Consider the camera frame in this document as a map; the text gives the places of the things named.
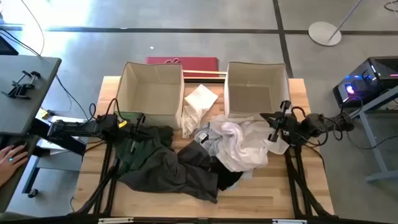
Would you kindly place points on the black frame struts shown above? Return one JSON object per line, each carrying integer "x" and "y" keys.
{"x": 303, "y": 183}
{"x": 104, "y": 183}

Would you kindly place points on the black garment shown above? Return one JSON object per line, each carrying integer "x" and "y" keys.
{"x": 227, "y": 179}

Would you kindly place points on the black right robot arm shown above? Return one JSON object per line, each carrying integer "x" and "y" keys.
{"x": 314, "y": 124}

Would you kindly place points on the black caster wheel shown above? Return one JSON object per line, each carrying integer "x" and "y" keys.
{"x": 33, "y": 193}

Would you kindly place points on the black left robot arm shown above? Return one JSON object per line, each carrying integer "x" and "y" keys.
{"x": 71, "y": 129}

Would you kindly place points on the black lit computer case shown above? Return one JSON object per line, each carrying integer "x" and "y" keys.
{"x": 367, "y": 81}

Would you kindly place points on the dark grey garment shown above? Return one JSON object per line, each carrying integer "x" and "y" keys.
{"x": 164, "y": 179}

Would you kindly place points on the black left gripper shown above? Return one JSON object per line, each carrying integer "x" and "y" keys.
{"x": 129, "y": 130}

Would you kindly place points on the beige fabric storage box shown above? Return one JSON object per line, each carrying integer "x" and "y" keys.
{"x": 255, "y": 93}
{"x": 149, "y": 96}

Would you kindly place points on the silver aluminium bracket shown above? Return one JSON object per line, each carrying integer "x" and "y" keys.
{"x": 289, "y": 221}
{"x": 115, "y": 220}

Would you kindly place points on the grey lamp pole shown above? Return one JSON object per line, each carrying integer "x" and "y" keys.
{"x": 346, "y": 17}

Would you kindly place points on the round grey lamp base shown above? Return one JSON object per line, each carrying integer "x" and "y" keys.
{"x": 323, "y": 32}

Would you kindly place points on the black desk clamp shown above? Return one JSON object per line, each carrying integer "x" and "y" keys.
{"x": 21, "y": 87}

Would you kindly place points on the grey desk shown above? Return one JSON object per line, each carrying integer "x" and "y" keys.
{"x": 21, "y": 90}

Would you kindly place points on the light blue garment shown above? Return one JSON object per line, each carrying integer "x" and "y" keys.
{"x": 206, "y": 144}

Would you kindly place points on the yellow tag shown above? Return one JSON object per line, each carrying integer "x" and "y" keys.
{"x": 123, "y": 124}

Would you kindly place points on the red flat box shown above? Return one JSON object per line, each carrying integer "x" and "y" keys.
{"x": 196, "y": 63}

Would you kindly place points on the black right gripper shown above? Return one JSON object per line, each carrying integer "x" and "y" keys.
{"x": 284, "y": 122}

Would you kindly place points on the dark green garment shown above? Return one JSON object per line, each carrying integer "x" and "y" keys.
{"x": 133, "y": 158}

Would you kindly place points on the small folded white cloth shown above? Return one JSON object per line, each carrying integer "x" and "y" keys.
{"x": 199, "y": 99}

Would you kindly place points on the black frame base bar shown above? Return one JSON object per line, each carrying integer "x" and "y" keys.
{"x": 199, "y": 220}

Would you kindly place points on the large white shirt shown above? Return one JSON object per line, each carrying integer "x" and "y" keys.
{"x": 242, "y": 143}

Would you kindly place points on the person's hand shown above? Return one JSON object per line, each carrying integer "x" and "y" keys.
{"x": 11, "y": 163}

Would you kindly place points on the thin wooden stick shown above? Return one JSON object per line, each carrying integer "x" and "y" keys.
{"x": 205, "y": 72}

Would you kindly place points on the grey metal side table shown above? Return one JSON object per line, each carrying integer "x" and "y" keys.
{"x": 376, "y": 130}

